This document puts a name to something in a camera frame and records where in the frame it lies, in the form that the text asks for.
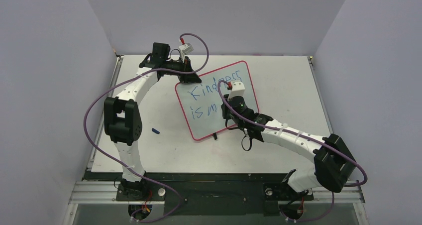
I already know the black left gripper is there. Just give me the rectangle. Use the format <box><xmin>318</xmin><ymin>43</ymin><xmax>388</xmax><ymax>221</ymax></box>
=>
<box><xmin>164</xmin><ymin>57</ymin><xmax>202</xmax><ymax>84</ymax></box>

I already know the pink framed whiteboard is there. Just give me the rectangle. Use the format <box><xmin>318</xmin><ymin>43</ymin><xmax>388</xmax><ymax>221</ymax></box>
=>
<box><xmin>175</xmin><ymin>61</ymin><xmax>259</xmax><ymax>141</ymax></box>

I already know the blue marker cap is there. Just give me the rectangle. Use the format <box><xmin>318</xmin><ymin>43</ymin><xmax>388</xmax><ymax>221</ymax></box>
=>
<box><xmin>151</xmin><ymin>128</ymin><xmax>160</xmax><ymax>134</ymax></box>

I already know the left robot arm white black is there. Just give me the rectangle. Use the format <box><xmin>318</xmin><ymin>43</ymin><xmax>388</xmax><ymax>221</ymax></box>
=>
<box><xmin>104</xmin><ymin>42</ymin><xmax>201</xmax><ymax>200</ymax></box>

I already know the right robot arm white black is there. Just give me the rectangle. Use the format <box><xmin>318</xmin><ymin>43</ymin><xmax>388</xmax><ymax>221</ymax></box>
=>
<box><xmin>221</xmin><ymin>96</ymin><xmax>356</xmax><ymax>199</ymax></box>

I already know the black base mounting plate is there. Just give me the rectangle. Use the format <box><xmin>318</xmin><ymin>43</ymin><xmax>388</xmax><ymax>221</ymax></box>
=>
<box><xmin>83</xmin><ymin>171</ymin><xmax>314</xmax><ymax>219</ymax></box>

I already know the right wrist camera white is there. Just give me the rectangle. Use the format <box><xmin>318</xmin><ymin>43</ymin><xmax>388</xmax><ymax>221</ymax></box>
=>
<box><xmin>227</xmin><ymin>81</ymin><xmax>245</xmax><ymax>99</ymax></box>

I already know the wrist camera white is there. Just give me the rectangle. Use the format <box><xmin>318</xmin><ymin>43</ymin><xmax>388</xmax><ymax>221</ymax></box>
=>
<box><xmin>178</xmin><ymin>43</ymin><xmax>194</xmax><ymax>59</ymax></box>
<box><xmin>227</xmin><ymin>81</ymin><xmax>245</xmax><ymax>99</ymax></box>

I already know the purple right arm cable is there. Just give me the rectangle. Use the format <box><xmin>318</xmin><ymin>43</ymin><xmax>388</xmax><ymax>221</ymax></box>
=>
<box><xmin>217</xmin><ymin>80</ymin><xmax>368</xmax><ymax>223</ymax></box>

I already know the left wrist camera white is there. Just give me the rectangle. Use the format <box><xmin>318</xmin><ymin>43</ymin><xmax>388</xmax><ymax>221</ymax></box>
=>
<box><xmin>178</xmin><ymin>43</ymin><xmax>194</xmax><ymax>59</ymax></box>

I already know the aluminium extrusion rail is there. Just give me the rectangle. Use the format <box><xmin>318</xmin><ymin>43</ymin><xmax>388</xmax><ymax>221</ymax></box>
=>
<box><xmin>69</xmin><ymin>181</ymin><xmax>365</xmax><ymax>205</ymax></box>

